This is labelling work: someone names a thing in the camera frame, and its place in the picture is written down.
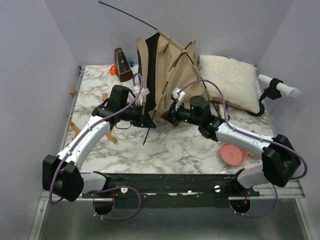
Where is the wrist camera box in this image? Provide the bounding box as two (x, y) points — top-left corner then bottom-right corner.
(132, 85), (150, 105)
(170, 87), (186, 111)

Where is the orange plastic cup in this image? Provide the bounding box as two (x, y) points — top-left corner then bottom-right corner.
(109, 65), (117, 76)

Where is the brown wooden metronome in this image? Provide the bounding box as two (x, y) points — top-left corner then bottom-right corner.
(114, 47), (134, 83)

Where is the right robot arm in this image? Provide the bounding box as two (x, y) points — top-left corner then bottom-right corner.
(161, 95), (301, 196)

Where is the white microphone on mount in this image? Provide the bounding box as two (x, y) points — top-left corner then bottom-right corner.
(247, 74), (302, 117)

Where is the white fluffy pillow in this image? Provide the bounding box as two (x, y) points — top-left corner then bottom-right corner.
(198, 55), (260, 114)

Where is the blue small toy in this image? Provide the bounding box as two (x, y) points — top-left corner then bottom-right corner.
(128, 61), (134, 68)

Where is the purple cable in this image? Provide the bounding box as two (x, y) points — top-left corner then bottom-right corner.
(48, 72), (145, 221)
(174, 79), (308, 218)

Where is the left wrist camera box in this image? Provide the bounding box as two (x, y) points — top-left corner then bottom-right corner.
(132, 85), (150, 105)

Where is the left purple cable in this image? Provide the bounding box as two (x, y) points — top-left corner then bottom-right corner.
(48, 72), (145, 221)

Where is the pink cat-ear pet bowl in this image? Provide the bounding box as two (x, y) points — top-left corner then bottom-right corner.
(219, 143), (249, 166)

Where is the wooden stand frame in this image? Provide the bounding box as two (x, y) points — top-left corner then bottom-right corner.
(68, 120), (118, 144)

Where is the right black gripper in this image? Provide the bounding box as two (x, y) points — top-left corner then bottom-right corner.
(160, 100), (201, 129)

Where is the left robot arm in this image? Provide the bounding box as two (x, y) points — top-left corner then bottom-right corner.
(42, 85), (156, 202)

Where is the wooden block on edge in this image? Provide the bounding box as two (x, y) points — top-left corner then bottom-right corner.
(70, 89), (77, 96)

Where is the small wooden block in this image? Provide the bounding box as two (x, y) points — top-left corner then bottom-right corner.
(102, 93), (108, 101)

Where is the wooden toy car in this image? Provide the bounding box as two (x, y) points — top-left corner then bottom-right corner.
(215, 103), (228, 119)

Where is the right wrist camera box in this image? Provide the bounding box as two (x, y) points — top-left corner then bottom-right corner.
(170, 87), (186, 111)

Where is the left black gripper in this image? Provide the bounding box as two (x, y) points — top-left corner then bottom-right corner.
(119, 101), (156, 127)

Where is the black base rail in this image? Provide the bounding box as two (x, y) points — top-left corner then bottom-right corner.
(82, 173), (260, 209)

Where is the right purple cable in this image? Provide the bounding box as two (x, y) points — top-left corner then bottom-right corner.
(174, 79), (308, 218)

